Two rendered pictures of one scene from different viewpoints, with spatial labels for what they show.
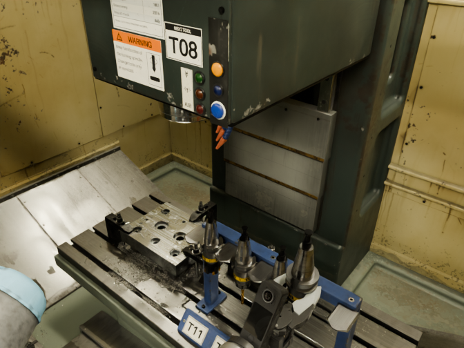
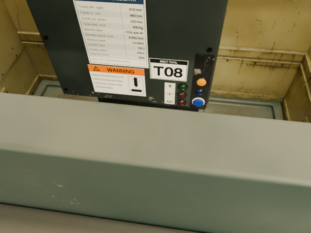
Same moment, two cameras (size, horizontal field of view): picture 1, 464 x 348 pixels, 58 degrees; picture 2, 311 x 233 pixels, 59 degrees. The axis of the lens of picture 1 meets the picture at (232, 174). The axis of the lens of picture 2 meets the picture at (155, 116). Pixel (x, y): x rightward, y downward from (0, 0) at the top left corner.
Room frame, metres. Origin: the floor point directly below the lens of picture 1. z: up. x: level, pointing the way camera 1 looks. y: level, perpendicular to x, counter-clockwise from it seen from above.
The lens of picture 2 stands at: (0.35, 0.39, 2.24)
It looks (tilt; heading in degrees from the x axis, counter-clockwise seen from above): 51 degrees down; 331
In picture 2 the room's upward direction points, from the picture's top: 2 degrees counter-clockwise
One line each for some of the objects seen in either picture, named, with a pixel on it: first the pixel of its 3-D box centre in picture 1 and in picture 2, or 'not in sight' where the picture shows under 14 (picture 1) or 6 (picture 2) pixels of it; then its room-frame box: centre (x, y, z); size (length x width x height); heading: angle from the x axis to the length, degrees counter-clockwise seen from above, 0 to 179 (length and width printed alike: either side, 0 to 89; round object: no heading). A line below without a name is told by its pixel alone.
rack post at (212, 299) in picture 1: (210, 268); not in sight; (0.94, 0.06, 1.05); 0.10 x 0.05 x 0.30; 141
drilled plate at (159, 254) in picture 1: (170, 235); not in sight; (1.19, 0.22, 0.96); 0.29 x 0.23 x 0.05; 51
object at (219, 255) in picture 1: (226, 253); not in sight; (0.83, 0.01, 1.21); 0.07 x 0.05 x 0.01; 141
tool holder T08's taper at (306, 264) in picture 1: (304, 259); not in sight; (0.59, -0.14, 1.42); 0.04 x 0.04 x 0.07
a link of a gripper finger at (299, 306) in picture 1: (307, 308); not in sight; (0.55, -0.15, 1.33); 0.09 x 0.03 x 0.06; 127
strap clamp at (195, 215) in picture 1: (202, 216); not in sight; (1.30, 0.11, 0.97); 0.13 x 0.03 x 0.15; 141
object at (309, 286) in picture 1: (302, 277); not in sight; (0.59, -0.14, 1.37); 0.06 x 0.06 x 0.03
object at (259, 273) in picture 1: (260, 273); not in sight; (0.76, -0.08, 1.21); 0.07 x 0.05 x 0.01; 141
